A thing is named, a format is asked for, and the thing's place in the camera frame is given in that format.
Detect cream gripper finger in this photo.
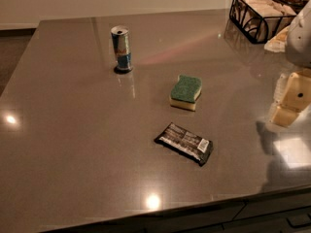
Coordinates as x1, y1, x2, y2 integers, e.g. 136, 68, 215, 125
269, 69, 311, 128

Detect redbull can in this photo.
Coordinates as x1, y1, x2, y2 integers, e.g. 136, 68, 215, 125
111, 25, 132, 73

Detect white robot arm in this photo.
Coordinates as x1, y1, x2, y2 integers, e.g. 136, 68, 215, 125
269, 1, 311, 128

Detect crumpled white paper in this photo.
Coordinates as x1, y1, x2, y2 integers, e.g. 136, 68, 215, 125
264, 27, 289, 52

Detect white napkins in basket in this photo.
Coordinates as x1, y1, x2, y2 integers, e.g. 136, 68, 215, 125
237, 0, 296, 43

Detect green yellow sponge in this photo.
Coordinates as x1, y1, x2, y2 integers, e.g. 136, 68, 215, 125
169, 75, 202, 112

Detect black snack bar wrapper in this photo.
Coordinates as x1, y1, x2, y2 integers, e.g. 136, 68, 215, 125
155, 122, 213, 166

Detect black wire basket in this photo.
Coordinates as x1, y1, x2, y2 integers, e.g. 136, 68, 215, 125
228, 0, 298, 45

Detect dark drawer handle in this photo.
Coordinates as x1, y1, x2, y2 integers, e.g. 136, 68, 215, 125
287, 214, 311, 228

